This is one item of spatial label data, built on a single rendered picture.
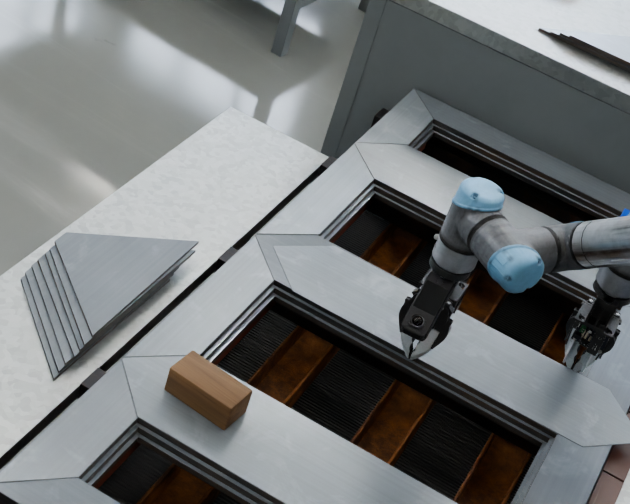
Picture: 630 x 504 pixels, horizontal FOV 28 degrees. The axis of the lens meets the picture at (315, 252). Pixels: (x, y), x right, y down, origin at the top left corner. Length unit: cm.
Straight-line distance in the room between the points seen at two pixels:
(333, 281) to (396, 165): 46
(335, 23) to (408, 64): 210
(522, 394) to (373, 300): 31
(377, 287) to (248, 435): 49
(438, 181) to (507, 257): 76
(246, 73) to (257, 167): 187
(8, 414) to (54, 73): 239
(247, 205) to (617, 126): 86
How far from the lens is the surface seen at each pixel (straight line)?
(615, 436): 224
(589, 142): 292
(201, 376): 195
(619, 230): 191
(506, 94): 293
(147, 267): 229
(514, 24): 296
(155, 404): 196
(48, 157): 389
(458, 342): 226
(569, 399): 226
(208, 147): 272
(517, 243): 194
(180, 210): 251
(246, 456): 192
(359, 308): 225
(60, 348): 213
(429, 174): 267
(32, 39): 446
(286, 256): 231
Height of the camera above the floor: 223
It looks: 36 degrees down
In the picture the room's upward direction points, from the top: 19 degrees clockwise
